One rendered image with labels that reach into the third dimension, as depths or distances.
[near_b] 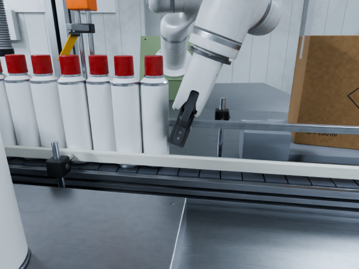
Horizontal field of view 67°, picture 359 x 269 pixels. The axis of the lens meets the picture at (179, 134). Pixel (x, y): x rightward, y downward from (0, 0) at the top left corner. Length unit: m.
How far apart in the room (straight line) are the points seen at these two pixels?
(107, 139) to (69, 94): 0.11
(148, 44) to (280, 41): 2.48
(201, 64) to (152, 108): 0.12
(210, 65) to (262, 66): 3.22
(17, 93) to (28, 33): 3.14
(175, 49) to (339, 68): 0.69
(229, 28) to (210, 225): 0.30
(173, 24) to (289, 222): 0.87
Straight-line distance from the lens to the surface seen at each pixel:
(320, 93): 0.75
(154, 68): 0.47
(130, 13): 3.17
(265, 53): 3.63
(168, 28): 1.15
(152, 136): 0.49
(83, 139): 0.54
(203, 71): 0.43
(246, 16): 0.44
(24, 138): 0.61
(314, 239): 0.48
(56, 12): 0.70
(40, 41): 3.67
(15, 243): 0.34
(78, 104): 0.53
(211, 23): 0.43
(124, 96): 0.48
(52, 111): 0.56
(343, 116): 0.77
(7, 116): 0.63
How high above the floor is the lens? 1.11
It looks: 20 degrees down
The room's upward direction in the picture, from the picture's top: straight up
